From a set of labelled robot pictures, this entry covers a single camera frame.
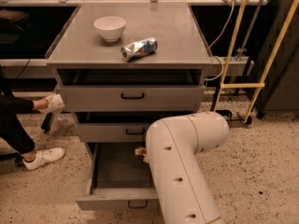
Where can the white ceramic bowl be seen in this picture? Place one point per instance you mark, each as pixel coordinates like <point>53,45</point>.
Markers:
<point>110,28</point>

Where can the grey drawer cabinet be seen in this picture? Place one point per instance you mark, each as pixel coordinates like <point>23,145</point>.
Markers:
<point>180,45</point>

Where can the grey drawer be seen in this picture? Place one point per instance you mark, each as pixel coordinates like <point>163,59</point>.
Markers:
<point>107,90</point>
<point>112,127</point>
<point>118,180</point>

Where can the grey middle drawer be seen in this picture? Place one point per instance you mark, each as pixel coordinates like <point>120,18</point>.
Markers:
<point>112,127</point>

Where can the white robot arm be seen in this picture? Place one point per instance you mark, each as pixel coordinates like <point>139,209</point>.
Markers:
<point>171,145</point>

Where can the dark bag on shelf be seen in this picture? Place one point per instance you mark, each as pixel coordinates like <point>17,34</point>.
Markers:
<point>12,20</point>

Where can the grey bottom drawer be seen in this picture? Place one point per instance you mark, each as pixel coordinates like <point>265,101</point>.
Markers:
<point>118,180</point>

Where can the crushed blue silver can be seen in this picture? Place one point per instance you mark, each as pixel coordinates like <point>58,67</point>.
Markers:
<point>139,49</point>

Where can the grey top drawer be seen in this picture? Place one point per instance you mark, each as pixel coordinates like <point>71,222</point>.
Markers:
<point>107,90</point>

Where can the person's black trouser legs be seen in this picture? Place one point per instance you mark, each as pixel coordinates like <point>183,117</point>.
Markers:
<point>10,127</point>

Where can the white sneaker lower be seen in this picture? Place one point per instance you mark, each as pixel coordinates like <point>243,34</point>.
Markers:
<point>37,158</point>

